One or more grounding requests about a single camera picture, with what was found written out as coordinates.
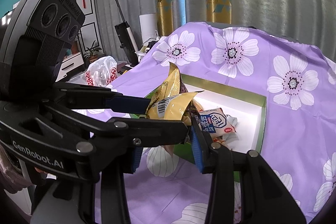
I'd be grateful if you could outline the upright vacuum cleaner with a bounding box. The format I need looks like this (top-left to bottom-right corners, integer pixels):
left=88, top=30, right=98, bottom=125
left=114, top=0, right=139, bottom=67

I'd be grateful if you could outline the green cardboard box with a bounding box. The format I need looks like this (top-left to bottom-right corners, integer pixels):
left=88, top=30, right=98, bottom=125
left=129, top=74, right=267, bottom=183

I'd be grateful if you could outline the silver white snack pouch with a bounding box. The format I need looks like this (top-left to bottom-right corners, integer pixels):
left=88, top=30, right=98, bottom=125
left=226, top=115, right=238, bottom=142

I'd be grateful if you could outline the white blue red snack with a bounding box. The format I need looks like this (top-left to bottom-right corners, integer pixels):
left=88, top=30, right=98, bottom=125
left=199, top=108, right=236, bottom=140

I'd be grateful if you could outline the white board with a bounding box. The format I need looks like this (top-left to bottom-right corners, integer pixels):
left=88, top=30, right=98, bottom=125
left=139, top=13, right=158, bottom=43

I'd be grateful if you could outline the person's left hand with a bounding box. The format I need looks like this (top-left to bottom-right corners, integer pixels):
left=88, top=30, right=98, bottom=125
left=1, top=146, right=34, bottom=194

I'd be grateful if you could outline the purple floral tablecloth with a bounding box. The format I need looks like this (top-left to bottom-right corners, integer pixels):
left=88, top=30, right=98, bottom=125
left=65, top=21, right=336, bottom=224

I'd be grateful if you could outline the white red plastic bag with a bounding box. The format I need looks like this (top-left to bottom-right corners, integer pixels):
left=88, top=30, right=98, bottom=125
left=68, top=56, right=118, bottom=87

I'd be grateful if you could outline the gold snack pack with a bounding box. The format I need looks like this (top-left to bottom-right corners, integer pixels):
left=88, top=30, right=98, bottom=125
left=144, top=62, right=205, bottom=146

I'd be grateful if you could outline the potted green plant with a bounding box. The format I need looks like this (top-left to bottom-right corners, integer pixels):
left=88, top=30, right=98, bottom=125
left=83, top=40, right=102, bottom=64

